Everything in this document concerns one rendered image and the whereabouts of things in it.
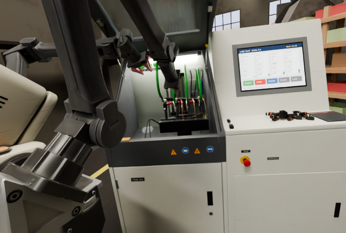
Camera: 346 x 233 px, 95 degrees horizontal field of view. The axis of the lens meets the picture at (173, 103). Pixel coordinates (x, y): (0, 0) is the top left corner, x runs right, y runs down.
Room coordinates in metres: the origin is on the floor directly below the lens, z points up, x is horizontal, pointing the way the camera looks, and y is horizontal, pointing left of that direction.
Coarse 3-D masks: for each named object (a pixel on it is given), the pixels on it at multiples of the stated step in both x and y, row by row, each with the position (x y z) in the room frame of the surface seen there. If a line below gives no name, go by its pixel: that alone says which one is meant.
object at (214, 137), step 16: (128, 144) 0.85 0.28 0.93; (144, 144) 0.84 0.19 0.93; (160, 144) 0.83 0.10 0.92; (176, 144) 0.82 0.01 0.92; (192, 144) 0.81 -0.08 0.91; (208, 144) 0.80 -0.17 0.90; (128, 160) 0.85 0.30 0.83; (144, 160) 0.84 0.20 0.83; (160, 160) 0.83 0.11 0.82; (176, 160) 0.82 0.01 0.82; (192, 160) 0.81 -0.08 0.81; (208, 160) 0.80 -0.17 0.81
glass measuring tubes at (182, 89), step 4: (180, 76) 1.32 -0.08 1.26; (184, 80) 1.34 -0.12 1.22; (184, 84) 1.34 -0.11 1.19; (168, 88) 1.35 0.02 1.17; (180, 88) 1.34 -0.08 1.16; (184, 88) 1.34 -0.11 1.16; (180, 92) 1.34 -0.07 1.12; (184, 92) 1.34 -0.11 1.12; (180, 96) 1.33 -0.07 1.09; (184, 96) 1.32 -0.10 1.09; (172, 104) 1.33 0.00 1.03; (180, 104) 1.32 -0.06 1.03; (184, 104) 1.32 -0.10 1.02; (172, 108) 1.33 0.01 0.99; (180, 108) 1.32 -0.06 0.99; (184, 108) 1.32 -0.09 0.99; (172, 112) 1.32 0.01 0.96; (180, 112) 1.32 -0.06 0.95; (184, 112) 1.31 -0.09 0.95
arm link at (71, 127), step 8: (80, 112) 0.32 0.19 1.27; (64, 120) 0.30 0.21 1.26; (72, 120) 0.29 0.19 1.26; (80, 120) 0.30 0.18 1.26; (88, 120) 0.30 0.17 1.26; (56, 128) 0.28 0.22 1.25; (64, 128) 0.28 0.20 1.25; (72, 128) 0.28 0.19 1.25; (80, 128) 0.27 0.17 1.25; (88, 128) 0.29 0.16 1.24; (72, 136) 0.27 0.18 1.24; (80, 136) 0.27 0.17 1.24; (88, 136) 0.28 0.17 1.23; (88, 144) 0.28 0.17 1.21
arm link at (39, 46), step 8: (24, 40) 0.77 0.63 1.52; (32, 40) 0.76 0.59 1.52; (96, 40) 0.74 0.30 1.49; (32, 48) 0.76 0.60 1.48; (40, 48) 0.76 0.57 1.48; (48, 48) 0.75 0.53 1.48; (104, 48) 0.71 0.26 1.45; (112, 48) 0.72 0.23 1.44; (40, 56) 0.78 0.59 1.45; (48, 56) 0.78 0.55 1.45; (56, 56) 0.77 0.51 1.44; (104, 56) 0.73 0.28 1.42; (112, 56) 0.73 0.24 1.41
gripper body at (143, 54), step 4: (132, 52) 0.74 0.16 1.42; (136, 52) 0.76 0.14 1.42; (144, 52) 0.80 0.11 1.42; (128, 56) 0.75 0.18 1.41; (132, 56) 0.75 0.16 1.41; (136, 56) 0.76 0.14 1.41; (140, 56) 0.77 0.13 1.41; (144, 56) 0.77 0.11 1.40; (128, 60) 0.82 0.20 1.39; (132, 60) 0.76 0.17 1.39; (136, 60) 0.76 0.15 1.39; (140, 60) 0.76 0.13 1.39; (144, 60) 0.76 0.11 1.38; (128, 64) 0.79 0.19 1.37; (132, 64) 0.77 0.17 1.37
